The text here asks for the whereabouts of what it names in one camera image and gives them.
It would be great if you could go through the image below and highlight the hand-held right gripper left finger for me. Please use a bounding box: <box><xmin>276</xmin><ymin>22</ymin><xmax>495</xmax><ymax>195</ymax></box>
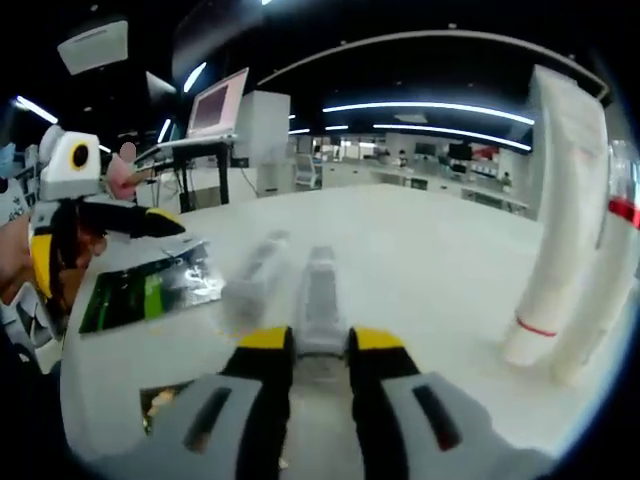
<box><xmin>99</xmin><ymin>324</ymin><xmax>296</xmax><ymax>480</ymax></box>

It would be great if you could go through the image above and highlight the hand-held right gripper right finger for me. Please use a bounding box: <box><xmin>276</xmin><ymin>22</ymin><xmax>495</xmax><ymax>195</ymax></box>
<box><xmin>347</xmin><ymin>324</ymin><xmax>556</xmax><ymax>480</ymax></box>

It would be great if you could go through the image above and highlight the gold foil skincare sachet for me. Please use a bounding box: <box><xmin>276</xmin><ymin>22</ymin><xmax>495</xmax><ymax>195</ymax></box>
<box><xmin>138</xmin><ymin>382</ymin><xmax>196</xmax><ymax>436</ymax></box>

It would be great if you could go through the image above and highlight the dark green skincare packet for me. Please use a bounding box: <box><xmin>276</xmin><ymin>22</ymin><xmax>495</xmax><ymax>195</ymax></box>
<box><xmin>78</xmin><ymin>238</ymin><xmax>225</xmax><ymax>335</ymax></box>

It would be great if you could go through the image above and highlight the small skincare bottle red square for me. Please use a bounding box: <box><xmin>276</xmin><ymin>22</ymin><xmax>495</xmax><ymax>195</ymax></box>
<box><xmin>221</xmin><ymin>229</ymin><xmax>292</xmax><ymax>321</ymax></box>

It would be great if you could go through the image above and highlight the small plain skincare bottle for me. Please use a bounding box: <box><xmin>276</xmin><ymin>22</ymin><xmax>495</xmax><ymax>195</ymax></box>
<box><xmin>294</xmin><ymin>243</ymin><xmax>351</xmax><ymax>357</ymax></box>

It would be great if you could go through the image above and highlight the tall red-collared skincare bottle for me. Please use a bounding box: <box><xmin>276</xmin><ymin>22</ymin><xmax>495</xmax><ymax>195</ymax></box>
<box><xmin>549</xmin><ymin>139</ymin><xmax>640</xmax><ymax>386</ymax></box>

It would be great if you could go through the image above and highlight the white skincare tube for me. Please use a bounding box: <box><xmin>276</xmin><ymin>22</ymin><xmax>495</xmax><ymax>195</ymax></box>
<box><xmin>502</xmin><ymin>64</ymin><xmax>611</xmax><ymax>369</ymax></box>

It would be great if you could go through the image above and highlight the person's left hand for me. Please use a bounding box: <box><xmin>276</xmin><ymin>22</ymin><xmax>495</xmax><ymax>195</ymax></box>
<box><xmin>0</xmin><ymin>219</ymin><xmax>109</xmax><ymax>301</ymax></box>

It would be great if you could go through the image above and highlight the long white ceiling light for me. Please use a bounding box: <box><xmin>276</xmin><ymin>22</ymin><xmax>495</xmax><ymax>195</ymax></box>
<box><xmin>322</xmin><ymin>101</ymin><xmax>536</xmax><ymax>126</ymax></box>
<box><xmin>13</xmin><ymin>94</ymin><xmax>60</xmax><ymax>125</ymax></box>
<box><xmin>372</xmin><ymin>123</ymin><xmax>532</xmax><ymax>151</ymax></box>

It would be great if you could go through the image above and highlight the black standing desk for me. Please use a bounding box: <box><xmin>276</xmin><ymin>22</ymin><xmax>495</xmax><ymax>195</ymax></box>
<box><xmin>149</xmin><ymin>134</ymin><xmax>239</xmax><ymax>214</ymax></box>

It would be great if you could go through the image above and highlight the white ceiling air conditioner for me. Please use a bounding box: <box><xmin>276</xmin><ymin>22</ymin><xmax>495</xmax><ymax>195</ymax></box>
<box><xmin>56</xmin><ymin>14</ymin><xmax>130</xmax><ymax>76</ymax></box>

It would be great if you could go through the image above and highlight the white framed monitor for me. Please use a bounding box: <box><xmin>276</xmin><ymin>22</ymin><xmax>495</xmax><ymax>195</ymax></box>
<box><xmin>185</xmin><ymin>67</ymin><xmax>250</xmax><ymax>140</ymax></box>

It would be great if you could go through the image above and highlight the white tall cabinet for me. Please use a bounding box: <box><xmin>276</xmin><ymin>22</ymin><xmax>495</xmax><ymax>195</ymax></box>
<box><xmin>234</xmin><ymin>89</ymin><xmax>291</xmax><ymax>199</ymax></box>

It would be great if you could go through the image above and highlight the white mesh office chair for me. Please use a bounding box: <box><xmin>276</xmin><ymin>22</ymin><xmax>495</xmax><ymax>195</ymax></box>
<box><xmin>293</xmin><ymin>152</ymin><xmax>324</xmax><ymax>190</ymax></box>

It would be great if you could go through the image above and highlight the row of white office desks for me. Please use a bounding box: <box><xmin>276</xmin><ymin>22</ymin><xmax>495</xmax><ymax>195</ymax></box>
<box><xmin>319</xmin><ymin>159</ymin><xmax>531</xmax><ymax>221</ymax></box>

